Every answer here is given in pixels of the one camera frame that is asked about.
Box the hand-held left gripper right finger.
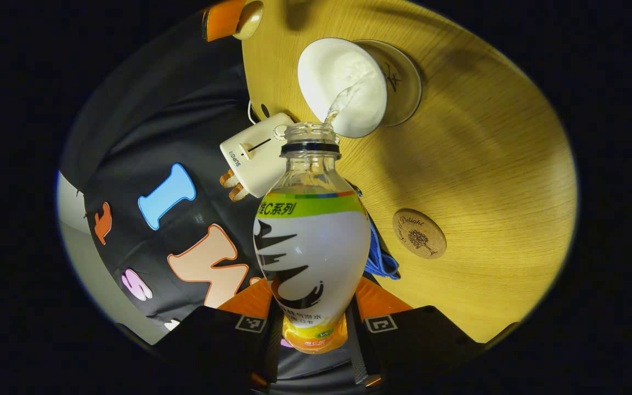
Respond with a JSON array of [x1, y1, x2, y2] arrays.
[[347, 277, 484, 388]]

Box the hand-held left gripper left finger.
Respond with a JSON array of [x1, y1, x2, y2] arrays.
[[154, 277, 284, 388]]

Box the round cork coaster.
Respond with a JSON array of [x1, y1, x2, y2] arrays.
[[392, 208, 448, 260]]

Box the white teacup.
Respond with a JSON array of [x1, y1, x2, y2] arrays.
[[297, 37, 388, 139]]

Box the clear water bottle white label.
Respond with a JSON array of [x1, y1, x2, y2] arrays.
[[252, 121, 373, 355]]

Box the teacup saucer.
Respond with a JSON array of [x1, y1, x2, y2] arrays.
[[357, 39, 423, 128]]

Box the blue towel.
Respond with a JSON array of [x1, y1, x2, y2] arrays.
[[357, 187, 401, 281]]

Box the black backdrop cloth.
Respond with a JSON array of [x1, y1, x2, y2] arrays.
[[59, 14, 382, 380]]

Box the cream toaster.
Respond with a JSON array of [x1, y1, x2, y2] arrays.
[[219, 112, 295, 200]]

